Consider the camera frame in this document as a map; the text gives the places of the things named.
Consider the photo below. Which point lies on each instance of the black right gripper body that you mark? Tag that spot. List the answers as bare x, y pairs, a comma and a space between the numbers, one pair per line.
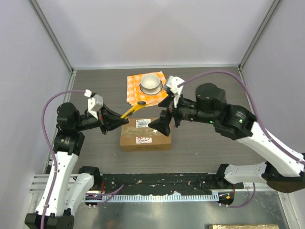
178, 113

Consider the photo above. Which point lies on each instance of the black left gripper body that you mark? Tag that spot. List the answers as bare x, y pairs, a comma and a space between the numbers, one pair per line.
101, 120

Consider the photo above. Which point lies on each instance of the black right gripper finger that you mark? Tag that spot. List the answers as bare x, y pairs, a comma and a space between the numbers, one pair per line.
162, 124
166, 102

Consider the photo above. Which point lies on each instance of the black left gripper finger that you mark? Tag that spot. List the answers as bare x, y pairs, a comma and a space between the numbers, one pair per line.
112, 124
107, 113

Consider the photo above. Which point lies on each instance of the yellow utility knife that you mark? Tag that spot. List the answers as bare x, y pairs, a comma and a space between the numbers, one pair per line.
139, 105

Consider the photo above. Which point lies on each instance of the brown cardboard express box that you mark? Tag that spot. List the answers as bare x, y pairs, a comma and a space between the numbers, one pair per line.
137, 136

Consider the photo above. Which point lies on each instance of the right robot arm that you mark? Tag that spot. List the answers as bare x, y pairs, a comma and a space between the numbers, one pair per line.
284, 168

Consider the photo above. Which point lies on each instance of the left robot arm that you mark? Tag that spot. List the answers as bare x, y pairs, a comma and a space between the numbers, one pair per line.
59, 202

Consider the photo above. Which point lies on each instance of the scalloped white saucer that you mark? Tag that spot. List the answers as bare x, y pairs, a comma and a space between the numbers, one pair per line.
151, 87

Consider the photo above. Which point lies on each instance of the white ceramic bowl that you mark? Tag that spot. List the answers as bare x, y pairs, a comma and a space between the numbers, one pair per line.
150, 76

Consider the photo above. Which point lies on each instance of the orange checkered cloth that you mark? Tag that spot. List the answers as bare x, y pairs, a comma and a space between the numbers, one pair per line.
134, 94

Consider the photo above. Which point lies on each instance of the gold foil block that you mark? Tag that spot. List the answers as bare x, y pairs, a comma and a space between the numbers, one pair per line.
247, 226

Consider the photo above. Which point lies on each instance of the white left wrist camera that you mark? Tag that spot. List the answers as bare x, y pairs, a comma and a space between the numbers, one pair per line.
94, 102

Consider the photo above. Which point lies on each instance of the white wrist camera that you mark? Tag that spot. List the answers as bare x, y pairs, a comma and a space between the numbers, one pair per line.
174, 87
94, 102

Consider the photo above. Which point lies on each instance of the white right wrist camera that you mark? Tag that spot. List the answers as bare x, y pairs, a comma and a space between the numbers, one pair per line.
174, 87

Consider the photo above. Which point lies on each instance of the white slotted cable duct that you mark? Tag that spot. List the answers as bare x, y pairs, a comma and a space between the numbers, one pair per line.
175, 197

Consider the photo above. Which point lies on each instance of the aluminium frame rail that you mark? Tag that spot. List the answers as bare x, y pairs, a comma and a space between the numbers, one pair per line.
50, 33

